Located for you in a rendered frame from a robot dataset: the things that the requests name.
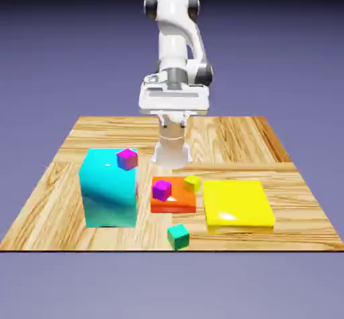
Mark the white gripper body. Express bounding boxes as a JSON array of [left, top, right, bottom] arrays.
[[138, 81, 211, 116]]

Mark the small magenta cube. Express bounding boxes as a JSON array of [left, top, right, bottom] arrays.
[[116, 148, 139, 171]]

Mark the small yellow cube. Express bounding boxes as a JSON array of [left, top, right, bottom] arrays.
[[183, 174, 202, 194]]

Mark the small purple cube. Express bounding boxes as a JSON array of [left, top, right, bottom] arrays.
[[151, 179, 173, 203]]

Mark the small green cube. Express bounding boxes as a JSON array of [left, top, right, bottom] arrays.
[[167, 223, 191, 250]]

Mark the large orange box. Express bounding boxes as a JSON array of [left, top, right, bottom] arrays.
[[150, 176, 198, 214]]

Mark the large cyan box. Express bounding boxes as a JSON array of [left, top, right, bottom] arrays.
[[78, 148, 140, 229]]

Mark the large yellow box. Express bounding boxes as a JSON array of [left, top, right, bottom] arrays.
[[202, 180, 276, 236]]

